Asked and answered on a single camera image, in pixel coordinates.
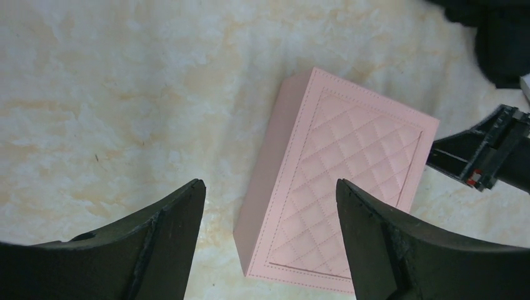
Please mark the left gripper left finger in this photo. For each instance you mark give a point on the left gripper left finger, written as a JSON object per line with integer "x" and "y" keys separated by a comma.
{"x": 145, "y": 255}

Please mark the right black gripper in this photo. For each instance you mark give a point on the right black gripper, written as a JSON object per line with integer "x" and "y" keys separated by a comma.
{"x": 495, "y": 149}

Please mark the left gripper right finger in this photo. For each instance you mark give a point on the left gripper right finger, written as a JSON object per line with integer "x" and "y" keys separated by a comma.
{"x": 394, "y": 255}

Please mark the pink jewelry box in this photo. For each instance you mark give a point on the pink jewelry box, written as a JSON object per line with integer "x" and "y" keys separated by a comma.
{"x": 322, "y": 129}

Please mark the black cloth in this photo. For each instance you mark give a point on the black cloth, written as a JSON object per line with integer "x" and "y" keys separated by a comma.
{"x": 501, "y": 44}

